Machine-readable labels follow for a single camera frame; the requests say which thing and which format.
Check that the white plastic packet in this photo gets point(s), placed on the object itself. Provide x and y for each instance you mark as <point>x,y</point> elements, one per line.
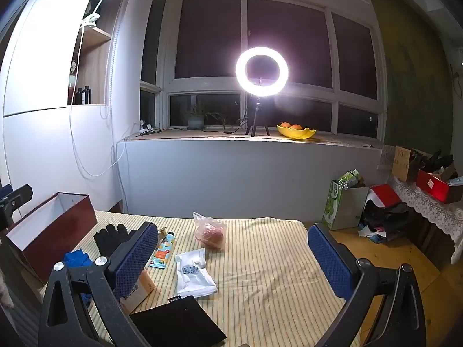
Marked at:
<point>193,274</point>

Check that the colourful printed tube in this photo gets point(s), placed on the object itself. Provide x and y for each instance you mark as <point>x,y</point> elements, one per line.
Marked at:
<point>164,251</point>

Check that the person's left hand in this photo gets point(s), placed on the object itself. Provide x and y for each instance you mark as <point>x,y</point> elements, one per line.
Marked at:
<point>4,289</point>

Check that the white lace cloth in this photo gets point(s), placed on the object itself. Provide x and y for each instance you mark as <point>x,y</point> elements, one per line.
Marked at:
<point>427,206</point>

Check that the small orange carton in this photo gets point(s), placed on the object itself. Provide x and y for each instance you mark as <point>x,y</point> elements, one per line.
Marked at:
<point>143,289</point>

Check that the green paper bag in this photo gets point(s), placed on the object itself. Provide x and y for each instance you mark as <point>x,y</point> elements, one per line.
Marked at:
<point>343,209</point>

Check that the potted plant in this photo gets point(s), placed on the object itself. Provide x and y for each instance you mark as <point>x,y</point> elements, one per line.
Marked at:
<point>196,121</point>

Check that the window sill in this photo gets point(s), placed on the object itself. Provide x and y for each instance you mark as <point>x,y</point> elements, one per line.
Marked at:
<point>217,135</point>

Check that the blue cloth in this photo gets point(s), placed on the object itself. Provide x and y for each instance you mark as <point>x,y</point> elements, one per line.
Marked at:
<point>77,258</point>

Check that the white window frame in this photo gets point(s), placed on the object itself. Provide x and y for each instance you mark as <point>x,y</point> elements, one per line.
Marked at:
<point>202,83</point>

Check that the black bag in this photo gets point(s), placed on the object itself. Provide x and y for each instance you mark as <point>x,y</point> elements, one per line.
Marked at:
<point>437,161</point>

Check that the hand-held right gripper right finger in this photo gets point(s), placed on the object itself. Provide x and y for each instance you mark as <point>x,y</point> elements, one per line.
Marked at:
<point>332,260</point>

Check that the clear plastic bag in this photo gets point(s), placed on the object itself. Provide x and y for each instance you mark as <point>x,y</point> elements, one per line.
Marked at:
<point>211,235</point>

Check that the brown cardboard box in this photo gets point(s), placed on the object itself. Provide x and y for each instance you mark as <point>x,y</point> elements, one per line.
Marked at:
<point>401,164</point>

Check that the orange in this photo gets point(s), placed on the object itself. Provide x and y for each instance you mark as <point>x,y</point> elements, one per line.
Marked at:
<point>285,125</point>
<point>296,127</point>

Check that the bright red box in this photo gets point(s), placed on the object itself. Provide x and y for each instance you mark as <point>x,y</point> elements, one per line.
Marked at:
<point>430,184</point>

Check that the pile of clothes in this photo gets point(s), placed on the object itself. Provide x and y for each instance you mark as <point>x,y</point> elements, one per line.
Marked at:
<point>387,217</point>

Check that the black flat pouch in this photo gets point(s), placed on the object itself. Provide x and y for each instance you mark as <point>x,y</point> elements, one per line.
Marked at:
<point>177,321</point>

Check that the wooden wall shelf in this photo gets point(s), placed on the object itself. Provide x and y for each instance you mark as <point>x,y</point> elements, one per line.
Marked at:
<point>96,36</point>

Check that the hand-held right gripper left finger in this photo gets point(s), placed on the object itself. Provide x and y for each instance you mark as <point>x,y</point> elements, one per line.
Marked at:
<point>137,256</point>

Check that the black tripod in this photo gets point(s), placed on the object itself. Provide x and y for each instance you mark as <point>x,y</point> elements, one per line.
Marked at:
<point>255,115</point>

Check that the white cardboard box red rim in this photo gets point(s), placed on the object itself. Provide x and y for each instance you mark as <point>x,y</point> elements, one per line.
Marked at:
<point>54,238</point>

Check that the white power strip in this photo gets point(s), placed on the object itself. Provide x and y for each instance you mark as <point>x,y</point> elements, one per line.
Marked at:
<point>146,127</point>

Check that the yellow fruit bowl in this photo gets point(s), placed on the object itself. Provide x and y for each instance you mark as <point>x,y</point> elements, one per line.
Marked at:
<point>294,134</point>

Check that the dark bottle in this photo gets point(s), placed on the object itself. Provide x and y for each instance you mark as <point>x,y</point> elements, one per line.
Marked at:
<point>86,95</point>
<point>79,97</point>

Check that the black knit glove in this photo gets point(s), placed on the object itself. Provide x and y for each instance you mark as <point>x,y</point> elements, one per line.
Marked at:
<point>108,240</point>

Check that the striped yellow table cloth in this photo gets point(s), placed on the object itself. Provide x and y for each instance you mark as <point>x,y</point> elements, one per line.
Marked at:
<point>260,278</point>

